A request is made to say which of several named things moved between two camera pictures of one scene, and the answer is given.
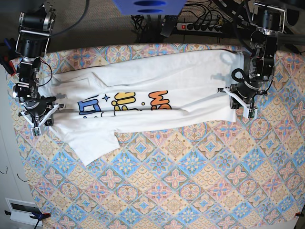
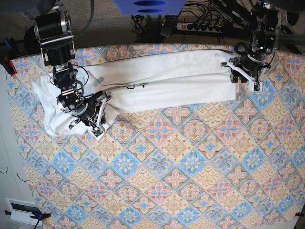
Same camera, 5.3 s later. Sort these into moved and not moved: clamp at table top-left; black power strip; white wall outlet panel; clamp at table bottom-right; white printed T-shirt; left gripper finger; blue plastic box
Moved: white printed T-shirt; left gripper finger
Not moved: black power strip; white wall outlet panel; blue plastic box; clamp at table bottom-right; clamp at table top-left
